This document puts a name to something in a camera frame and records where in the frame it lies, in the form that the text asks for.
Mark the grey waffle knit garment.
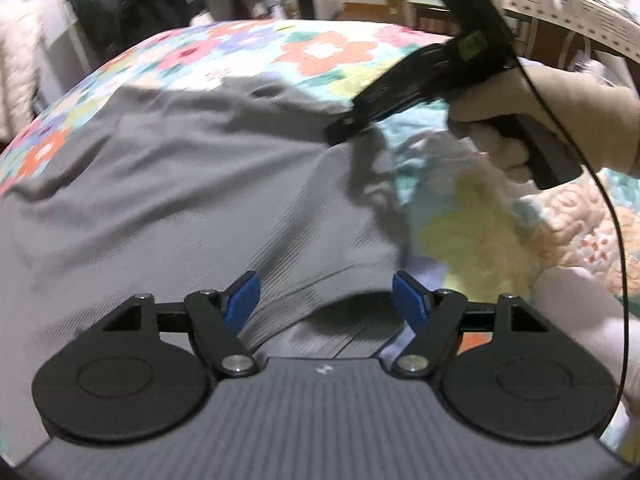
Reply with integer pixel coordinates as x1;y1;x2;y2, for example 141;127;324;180
1;77;408;465

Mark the gloved right hand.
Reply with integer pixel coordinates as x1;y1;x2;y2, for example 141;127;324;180
448;65;639;183

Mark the floral quilted bedspread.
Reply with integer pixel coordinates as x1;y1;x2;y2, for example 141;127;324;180
0;18;640;456

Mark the black hanging bag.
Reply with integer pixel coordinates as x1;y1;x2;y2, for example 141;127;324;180
67;0;205;63

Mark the cream quilted hanging jacket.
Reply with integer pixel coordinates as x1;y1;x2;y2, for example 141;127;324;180
1;2;42;144

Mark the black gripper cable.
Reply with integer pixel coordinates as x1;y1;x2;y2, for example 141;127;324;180
514;56;632;428

